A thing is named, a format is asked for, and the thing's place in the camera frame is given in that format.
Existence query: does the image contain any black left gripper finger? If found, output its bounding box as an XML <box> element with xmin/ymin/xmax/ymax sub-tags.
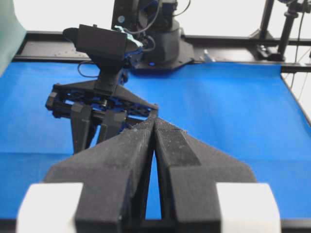
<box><xmin>44</xmin><ymin>118</ymin><xmax>155</xmax><ymax>233</ymax></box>
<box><xmin>154</xmin><ymin>118</ymin><xmax>257</xmax><ymax>233</ymax></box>

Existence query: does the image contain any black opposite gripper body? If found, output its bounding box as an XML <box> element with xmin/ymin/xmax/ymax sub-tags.
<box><xmin>46</xmin><ymin>80</ymin><xmax>158</xmax><ymax>118</ymax></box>

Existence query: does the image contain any left gripper black opposite finger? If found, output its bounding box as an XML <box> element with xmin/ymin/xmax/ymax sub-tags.
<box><xmin>70</xmin><ymin>103</ymin><xmax>92</xmax><ymax>154</ymax></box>
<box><xmin>97</xmin><ymin>110</ymin><xmax>127</xmax><ymax>144</ymax></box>

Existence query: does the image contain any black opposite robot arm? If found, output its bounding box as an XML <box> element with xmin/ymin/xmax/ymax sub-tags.
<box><xmin>44</xmin><ymin>0</ymin><xmax>257</xmax><ymax>233</ymax></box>

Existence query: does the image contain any blue table mat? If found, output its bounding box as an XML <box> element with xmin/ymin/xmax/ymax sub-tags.
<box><xmin>0</xmin><ymin>62</ymin><xmax>311</xmax><ymax>219</ymax></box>

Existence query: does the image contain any green curtain sheet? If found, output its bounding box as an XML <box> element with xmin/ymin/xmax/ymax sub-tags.
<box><xmin>0</xmin><ymin>0</ymin><xmax>26</xmax><ymax>75</ymax></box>

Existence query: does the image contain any black loop cable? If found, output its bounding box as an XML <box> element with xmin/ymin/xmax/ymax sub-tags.
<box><xmin>77</xmin><ymin>60</ymin><xmax>100</xmax><ymax>79</ymax></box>

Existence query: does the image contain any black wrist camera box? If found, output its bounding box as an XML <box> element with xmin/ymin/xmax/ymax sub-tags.
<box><xmin>63</xmin><ymin>24</ymin><xmax>140</xmax><ymax>73</ymax></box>

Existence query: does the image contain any black table frame rail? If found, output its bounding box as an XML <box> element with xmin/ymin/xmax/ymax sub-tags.
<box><xmin>13</xmin><ymin>31</ymin><xmax>311</xmax><ymax>73</ymax></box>

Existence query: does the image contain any black camera stand pole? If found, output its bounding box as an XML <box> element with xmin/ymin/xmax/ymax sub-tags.
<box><xmin>257</xmin><ymin>0</ymin><xmax>307</xmax><ymax>61</ymax></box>

